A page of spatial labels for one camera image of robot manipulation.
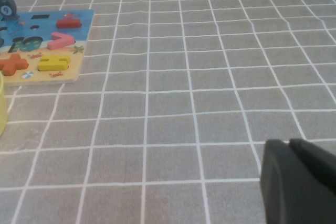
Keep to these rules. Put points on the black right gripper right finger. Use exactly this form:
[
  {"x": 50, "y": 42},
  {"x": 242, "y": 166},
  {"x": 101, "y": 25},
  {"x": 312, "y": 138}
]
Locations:
[{"x": 320, "y": 163}]

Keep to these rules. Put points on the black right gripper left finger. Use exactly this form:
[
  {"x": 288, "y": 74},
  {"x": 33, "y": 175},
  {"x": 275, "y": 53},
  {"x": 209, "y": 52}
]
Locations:
[{"x": 288, "y": 195}]

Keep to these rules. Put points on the wooden sea-themed puzzle board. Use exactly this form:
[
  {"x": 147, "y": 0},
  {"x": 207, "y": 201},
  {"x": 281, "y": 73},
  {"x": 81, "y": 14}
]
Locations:
[{"x": 85, "y": 22}]

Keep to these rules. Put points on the yellow plastic bowl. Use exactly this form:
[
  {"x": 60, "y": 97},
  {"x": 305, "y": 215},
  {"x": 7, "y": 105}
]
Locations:
[{"x": 2, "y": 103}]

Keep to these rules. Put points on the grey checked tablecloth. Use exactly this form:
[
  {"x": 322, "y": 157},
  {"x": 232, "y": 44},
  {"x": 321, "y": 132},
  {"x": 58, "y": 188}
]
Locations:
[{"x": 183, "y": 103}]

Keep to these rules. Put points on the yellow wooden equals sign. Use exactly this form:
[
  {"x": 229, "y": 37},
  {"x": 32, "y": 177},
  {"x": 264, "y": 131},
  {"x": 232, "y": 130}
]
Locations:
[{"x": 52, "y": 64}]

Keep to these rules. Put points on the pink wooden greater-than sign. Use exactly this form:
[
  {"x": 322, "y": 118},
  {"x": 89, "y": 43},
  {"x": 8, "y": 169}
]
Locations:
[{"x": 59, "y": 43}]

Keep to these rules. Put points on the red wooden minus sign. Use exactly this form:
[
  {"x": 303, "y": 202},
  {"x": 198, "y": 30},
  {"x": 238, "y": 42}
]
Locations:
[{"x": 68, "y": 23}]

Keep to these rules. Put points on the orange wooden plus sign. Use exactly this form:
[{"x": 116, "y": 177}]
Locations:
[{"x": 13, "y": 64}]

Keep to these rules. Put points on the slate wooden digit 9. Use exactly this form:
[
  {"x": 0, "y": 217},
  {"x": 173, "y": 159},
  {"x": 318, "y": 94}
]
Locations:
[{"x": 1, "y": 41}]

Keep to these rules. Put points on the slate wooden fish numbered 9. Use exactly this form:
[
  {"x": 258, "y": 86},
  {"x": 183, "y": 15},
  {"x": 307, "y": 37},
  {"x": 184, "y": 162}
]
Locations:
[{"x": 6, "y": 9}]

